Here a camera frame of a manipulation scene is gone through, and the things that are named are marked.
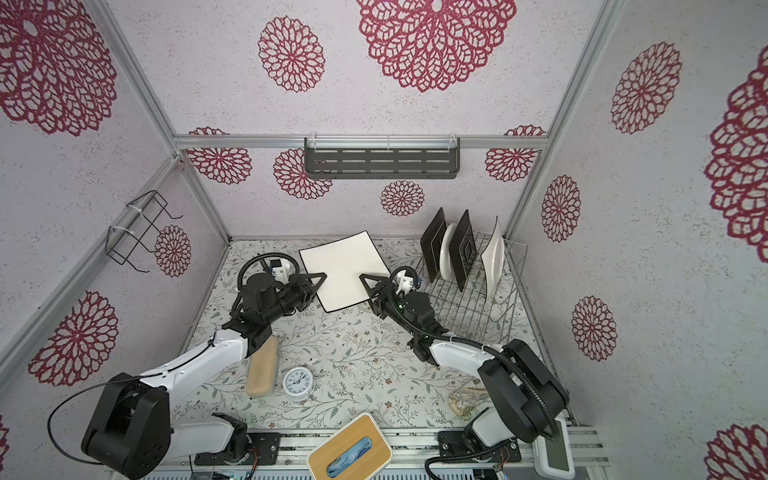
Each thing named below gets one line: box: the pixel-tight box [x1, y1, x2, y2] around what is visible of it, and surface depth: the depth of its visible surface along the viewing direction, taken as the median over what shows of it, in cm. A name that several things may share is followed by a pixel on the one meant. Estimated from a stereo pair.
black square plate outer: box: [420, 207, 447, 283], surface depth 98 cm
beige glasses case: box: [247, 335, 278, 397], surface depth 83 cm
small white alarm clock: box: [282, 366, 315, 401], surface depth 83 cm
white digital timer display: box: [533, 412, 575, 479], surface depth 70 cm
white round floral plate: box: [439, 223, 457, 281], surface depth 98 cm
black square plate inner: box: [449, 209, 478, 293], surface depth 97 cm
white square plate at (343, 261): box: [299, 230, 392, 313], surface depth 85 cm
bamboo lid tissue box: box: [307, 412, 393, 480], surface depth 70 cm
